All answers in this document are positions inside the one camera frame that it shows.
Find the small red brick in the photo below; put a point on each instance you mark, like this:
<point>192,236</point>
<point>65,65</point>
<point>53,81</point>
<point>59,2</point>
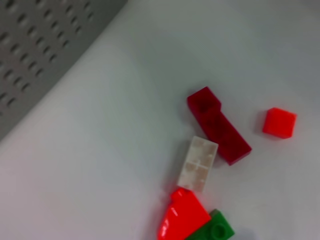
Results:
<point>280,122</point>

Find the grey perforated storage basket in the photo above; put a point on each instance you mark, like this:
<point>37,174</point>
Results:
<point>37,50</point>

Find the white thick brick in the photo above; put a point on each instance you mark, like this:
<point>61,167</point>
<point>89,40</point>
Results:
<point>197,163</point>

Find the dark red long brick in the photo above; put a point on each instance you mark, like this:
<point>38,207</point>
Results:
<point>220,127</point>

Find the bright red sloped brick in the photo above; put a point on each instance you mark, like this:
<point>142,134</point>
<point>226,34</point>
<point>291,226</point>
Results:
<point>182,217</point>

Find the green rectangular brick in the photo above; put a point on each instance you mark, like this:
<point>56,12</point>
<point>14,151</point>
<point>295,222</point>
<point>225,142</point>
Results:
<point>217,228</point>

